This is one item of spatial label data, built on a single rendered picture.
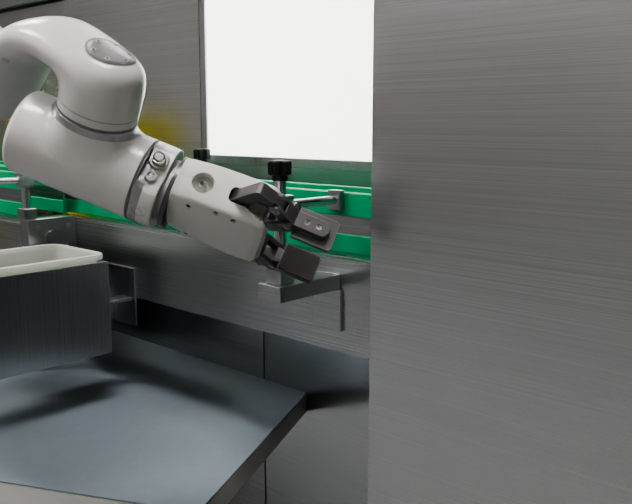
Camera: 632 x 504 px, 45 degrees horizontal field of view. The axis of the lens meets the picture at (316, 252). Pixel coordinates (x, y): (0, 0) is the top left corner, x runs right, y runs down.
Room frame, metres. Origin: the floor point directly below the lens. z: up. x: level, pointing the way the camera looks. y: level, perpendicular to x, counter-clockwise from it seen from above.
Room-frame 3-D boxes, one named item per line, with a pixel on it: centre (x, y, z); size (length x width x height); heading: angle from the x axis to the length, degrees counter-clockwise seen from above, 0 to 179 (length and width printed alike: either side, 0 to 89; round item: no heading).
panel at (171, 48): (1.48, 0.22, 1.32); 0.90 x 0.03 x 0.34; 47
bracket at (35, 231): (1.40, 0.49, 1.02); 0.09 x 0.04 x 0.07; 137
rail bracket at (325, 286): (0.95, 0.03, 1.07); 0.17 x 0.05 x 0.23; 137
